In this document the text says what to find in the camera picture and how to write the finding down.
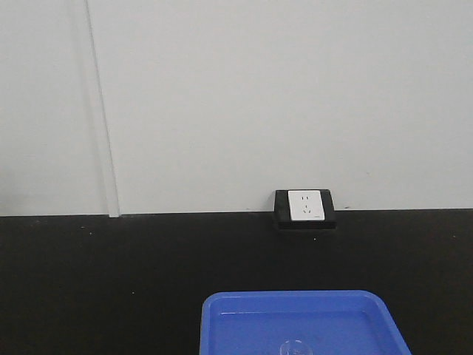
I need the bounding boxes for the clear glass beaker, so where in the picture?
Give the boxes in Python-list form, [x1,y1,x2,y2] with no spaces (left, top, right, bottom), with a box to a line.
[279,339,313,355]

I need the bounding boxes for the white wall power socket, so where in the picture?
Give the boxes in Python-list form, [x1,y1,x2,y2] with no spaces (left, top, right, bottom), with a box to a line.
[287,190,325,222]

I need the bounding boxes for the blue plastic tray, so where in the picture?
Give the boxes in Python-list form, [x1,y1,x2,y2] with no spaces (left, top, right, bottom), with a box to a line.
[200,291,411,354]

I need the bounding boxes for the black socket housing box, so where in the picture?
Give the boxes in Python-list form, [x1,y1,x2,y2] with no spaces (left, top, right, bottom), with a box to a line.
[273,189,337,231]

